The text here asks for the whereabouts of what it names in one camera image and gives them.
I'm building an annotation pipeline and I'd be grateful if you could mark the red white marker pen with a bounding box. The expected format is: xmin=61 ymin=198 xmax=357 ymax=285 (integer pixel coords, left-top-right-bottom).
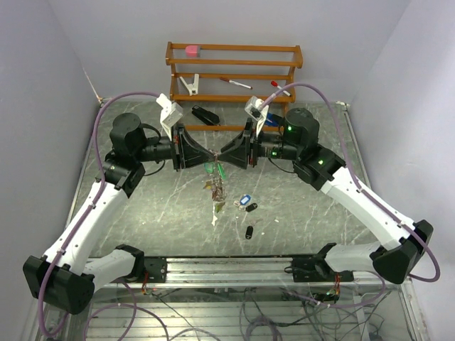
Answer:
xmin=219 ymin=77 xmax=253 ymax=90

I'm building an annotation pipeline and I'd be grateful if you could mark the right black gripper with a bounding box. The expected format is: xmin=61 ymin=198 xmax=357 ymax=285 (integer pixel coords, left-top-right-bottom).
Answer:
xmin=218 ymin=118 xmax=301 ymax=168

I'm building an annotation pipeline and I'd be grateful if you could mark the red capped white marker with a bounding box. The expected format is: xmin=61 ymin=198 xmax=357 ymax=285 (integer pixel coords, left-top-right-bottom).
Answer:
xmin=270 ymin=80 xmax=291 ymax=97

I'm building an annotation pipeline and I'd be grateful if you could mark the black stapler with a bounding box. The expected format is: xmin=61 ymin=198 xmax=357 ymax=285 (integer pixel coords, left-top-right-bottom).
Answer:
xmin=191 ymin=105 xmax=220 ymax=126

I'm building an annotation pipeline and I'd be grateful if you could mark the pink eraser block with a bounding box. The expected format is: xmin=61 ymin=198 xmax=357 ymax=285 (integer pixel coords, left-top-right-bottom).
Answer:
xmin=185 ymin=45 xmax=200 ymax=58

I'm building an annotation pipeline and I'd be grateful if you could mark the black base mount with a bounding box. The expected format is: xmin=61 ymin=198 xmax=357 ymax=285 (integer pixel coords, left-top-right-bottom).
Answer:
xmin=284 ymin=255 xmax=354 ymax=283
xmin=138 ymin=256 xmax=168 ymax=283

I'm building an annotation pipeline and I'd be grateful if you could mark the wooden three-tier rack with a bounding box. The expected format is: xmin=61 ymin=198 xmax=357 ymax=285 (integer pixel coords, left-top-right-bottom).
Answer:
xmin=165 ymin=41 xmax=304 ymax=133

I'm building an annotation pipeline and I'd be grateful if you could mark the black key tag lower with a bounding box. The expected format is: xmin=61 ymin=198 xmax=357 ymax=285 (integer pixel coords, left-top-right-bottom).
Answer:
xmin=245 ymin=226 xmax=254 ymax=239

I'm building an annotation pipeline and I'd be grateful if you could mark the green key tag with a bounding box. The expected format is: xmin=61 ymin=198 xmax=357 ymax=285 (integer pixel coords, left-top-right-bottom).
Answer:
xmin=218 ymin=163 xmax=226 ymax=180

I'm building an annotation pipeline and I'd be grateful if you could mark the blue stapler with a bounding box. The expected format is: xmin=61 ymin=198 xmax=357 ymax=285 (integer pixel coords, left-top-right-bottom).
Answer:
xmin=265 ymin=113 xmax=284 ymax=127

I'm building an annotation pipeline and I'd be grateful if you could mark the white clamp tool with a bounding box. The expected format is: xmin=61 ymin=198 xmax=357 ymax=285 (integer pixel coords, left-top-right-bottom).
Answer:
xmin=179 ymin=73 xmax=200 ymax=96

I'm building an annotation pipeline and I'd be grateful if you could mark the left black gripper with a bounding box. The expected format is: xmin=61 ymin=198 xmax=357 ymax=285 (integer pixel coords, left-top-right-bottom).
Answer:
xmin=134 ymin=123 xmax=215 ymax=173

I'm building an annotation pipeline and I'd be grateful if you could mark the blue key tag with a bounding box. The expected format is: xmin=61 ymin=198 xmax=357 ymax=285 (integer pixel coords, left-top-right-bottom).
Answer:
xmin=240 ymin=195 xmax=251 ymax=206

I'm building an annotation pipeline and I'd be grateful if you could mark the silver key on lower tag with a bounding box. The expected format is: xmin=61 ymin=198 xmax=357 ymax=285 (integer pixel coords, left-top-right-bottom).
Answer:
xmin=247 ymin=218 xmax=262 ymax=227

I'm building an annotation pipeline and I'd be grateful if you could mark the purple cable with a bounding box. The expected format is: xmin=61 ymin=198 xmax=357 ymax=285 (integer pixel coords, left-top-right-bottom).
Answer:
xmin=37 ymin=91 xmax=161 ymax=341
xmin=261 ymin=82 xmax=441 ymax=308

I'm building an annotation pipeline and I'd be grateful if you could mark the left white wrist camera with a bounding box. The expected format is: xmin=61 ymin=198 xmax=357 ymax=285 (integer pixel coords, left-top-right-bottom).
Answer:
xmin=156 ymin=93 xmax=183 ymax=139

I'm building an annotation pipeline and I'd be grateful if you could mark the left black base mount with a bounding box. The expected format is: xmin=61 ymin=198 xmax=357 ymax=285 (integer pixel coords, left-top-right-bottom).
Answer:
xmin=138 ymin=256 xmax=168 ymax=283

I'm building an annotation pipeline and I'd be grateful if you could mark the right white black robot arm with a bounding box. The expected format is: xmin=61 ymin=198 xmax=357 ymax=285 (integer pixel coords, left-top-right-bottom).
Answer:
xmin=218 ymin=108 xmax=434 ymax=284

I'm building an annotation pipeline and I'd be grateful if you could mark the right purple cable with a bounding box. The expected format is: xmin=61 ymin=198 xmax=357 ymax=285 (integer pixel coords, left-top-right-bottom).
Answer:
xmin=261 ymin=82 xmax=441 ymax=308

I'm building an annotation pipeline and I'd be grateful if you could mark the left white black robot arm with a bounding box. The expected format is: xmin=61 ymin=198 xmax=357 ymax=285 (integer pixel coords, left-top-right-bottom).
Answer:
xmin=23 ymin=113 xmax=215 ymax=315

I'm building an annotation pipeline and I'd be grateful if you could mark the aluminium rail frame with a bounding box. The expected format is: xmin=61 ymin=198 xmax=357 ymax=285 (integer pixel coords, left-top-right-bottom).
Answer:
xmin=85 ymin=257 xmax=412 ymax=288

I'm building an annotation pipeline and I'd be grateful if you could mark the black key tag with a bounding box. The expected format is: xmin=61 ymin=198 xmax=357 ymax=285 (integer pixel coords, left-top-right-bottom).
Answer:
xmin=245 ymin=226 xmax=254 ymax=239
xmin=245 ymin=203 xmax=258 ymax=212

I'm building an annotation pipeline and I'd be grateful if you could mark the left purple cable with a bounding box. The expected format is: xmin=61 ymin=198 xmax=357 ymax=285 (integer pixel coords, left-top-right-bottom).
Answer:
xmin=37 ymin=91 xmax=161 ymax=341

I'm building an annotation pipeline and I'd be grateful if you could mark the black key tag upper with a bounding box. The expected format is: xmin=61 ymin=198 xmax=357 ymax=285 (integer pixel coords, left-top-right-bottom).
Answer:
xmin=245 ymin=203 xmax=258 ymax=212

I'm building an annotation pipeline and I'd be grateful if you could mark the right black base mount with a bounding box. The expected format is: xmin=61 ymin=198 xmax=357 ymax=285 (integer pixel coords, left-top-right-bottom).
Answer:
xmin=284 ymin=255 xmax=354 ymax=283

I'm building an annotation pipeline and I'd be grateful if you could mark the keyring chain with keys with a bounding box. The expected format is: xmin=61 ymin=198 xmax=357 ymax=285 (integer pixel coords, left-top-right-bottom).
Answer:
xmin=202 ymin=151 xmax=228 ymax=213

